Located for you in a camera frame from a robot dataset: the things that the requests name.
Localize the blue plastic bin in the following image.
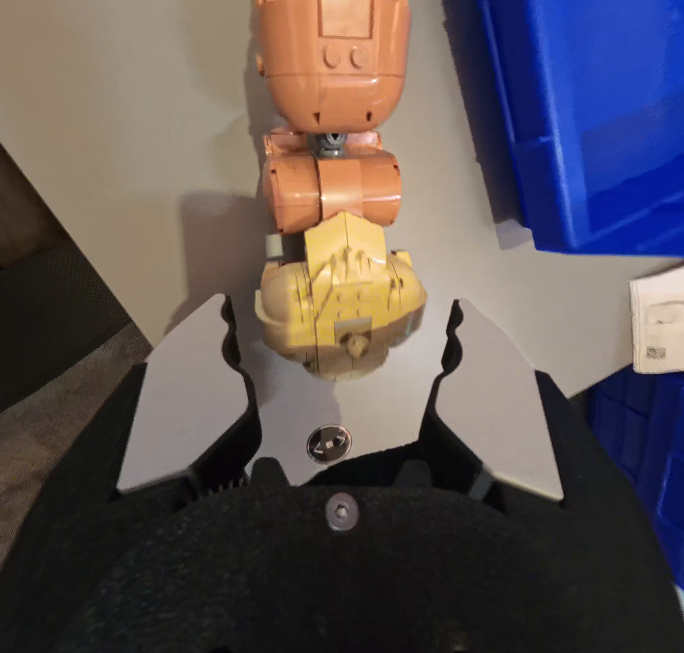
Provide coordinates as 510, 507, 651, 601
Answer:
470, 0, 684, 255
582, 367, 684, 579

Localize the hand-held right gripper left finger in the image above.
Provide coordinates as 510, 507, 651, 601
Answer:
115, 293, 264, 498

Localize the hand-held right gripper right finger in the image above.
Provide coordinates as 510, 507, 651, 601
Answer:
420, 298, 565, 502

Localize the white paper booklet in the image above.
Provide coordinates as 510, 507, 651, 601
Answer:
629, 274, 684, 374

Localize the round black button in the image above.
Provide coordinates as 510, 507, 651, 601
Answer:
307, 423, 353, 464

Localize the orange and yellow brick toy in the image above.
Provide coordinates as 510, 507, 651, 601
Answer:
250, 0, 428, 382

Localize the white desk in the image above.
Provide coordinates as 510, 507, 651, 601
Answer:
0, 0, 684, 485

